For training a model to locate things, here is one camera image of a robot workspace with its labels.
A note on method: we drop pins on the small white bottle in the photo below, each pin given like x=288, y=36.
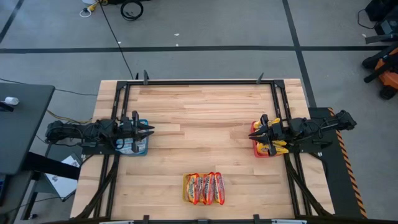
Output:
x=11, y=100

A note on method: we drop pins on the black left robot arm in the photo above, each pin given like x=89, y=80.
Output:
x=77, y=132

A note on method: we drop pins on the white paper sheet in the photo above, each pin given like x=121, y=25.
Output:
x=62, y=183

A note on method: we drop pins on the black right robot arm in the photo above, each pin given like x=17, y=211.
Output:
x=314, y=127

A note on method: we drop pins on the red plastic bin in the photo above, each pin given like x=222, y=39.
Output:
x=253, y=149

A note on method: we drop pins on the orange and black machine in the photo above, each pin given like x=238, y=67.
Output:
x=388, y=74

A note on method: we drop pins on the small black table-level camera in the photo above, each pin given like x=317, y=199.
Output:
x=202, y=221

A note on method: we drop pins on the black frame clamp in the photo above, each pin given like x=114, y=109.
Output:
x=145, y=219
x=145, y=77
x=256, y=219
x=260, y=79

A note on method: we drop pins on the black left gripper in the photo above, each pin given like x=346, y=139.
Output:
x=130, y=130

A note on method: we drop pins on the black equipment case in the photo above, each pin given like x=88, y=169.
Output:
x=385, y=12

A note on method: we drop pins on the black aluminium table frame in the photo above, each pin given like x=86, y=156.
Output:
x=202, y=82

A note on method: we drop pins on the black desk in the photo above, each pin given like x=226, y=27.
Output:
x=18, y=140

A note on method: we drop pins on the translucent yellow plastic bin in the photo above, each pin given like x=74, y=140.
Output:
x=184, y=199

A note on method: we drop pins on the yellow power plug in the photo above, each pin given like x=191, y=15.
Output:
x=93, y=5

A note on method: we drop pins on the black platform with hazard stripe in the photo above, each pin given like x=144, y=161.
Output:
x=335, y=186

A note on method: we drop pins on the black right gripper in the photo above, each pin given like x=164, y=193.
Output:
x=272, y=132

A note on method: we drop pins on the blue plastic bin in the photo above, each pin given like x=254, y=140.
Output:
x=145, y=146

